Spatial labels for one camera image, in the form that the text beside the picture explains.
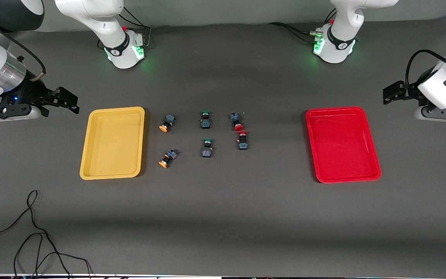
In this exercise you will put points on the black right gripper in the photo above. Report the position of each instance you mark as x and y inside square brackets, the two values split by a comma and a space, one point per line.
[33, 94]

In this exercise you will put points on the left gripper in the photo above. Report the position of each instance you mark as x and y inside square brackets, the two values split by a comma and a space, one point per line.
[409, 92]

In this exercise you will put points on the yellow mushroom push button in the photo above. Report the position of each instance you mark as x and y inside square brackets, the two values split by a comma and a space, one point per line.
[167, 123]
[167, 158]

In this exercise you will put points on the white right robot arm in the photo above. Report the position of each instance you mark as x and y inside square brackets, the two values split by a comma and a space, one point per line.
[110, 23]

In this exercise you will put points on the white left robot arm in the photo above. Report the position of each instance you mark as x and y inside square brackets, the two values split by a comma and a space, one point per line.
[339, 37]

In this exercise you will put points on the yellow plastic tray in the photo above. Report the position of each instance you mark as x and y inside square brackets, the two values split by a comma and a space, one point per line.
[112, 143]

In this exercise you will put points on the red plastic tray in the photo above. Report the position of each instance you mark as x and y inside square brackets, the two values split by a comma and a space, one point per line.
[342, 144]

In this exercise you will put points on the green push button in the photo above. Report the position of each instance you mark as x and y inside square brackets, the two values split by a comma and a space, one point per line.
[205, 121]
[206, 148]

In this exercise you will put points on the red push button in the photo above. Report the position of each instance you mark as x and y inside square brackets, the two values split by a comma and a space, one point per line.
[236, 121]
[242, 141]

